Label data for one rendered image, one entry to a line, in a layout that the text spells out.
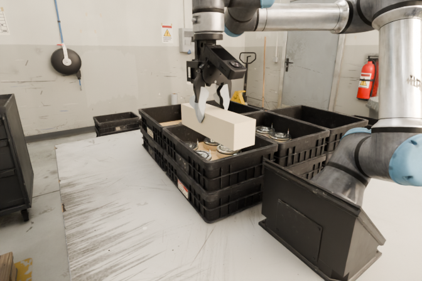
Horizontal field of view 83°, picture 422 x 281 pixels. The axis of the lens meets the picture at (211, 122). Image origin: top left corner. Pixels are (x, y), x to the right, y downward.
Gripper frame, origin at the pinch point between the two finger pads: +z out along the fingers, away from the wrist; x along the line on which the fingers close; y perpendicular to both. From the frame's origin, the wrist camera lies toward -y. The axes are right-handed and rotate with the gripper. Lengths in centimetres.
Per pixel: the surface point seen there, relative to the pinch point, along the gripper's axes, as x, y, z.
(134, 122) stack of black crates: -32, 188, 53
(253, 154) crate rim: -18.6, 3.8, 16.8
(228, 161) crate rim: -8.5, 4.4, 16.7
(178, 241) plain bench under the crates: 9.3, 5.7, 38.6
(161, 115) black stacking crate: -19, 82, 20
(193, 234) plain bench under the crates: 4.0, 5.4, 38.7
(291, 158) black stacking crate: -38.8, 3.8, 23.7
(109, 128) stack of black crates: -7, 188, 55
